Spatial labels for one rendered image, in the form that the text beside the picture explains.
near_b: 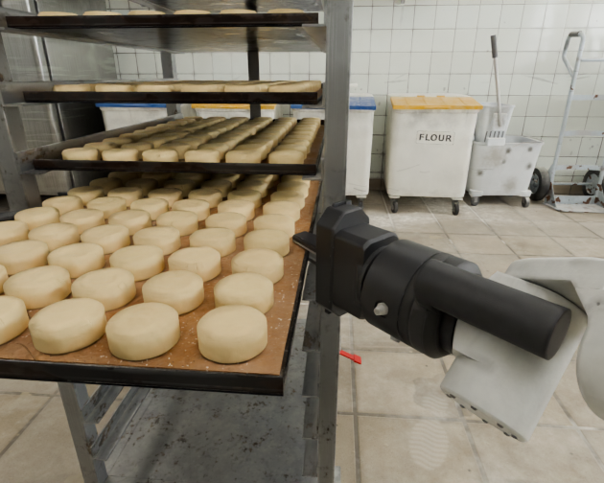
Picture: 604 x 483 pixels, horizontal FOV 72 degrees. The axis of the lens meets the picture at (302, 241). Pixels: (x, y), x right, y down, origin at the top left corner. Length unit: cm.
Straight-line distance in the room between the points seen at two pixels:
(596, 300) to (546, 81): 349
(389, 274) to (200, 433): 77
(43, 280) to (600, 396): 41
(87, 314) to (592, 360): 32
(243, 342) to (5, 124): 50
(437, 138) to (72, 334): 267
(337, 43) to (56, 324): 41
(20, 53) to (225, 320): 288
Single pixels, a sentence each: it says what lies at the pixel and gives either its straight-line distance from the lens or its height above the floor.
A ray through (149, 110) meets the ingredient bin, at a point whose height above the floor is 68.
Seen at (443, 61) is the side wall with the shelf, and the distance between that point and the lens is 351.
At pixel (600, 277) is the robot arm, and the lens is 30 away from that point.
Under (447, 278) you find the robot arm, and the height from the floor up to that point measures 76.
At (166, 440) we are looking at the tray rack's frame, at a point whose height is 15.
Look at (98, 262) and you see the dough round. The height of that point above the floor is 72.
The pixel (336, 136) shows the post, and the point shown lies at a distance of 54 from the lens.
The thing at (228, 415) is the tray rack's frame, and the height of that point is 15.
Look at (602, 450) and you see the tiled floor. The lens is 142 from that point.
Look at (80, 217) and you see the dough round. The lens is 59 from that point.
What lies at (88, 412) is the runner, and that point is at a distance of 91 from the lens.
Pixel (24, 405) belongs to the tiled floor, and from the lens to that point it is 153.
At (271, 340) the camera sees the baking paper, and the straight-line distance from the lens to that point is 32.
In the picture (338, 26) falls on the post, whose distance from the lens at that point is 54.
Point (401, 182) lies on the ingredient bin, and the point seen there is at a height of 22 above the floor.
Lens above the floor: 89
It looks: 22 degrees down
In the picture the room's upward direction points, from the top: straight up
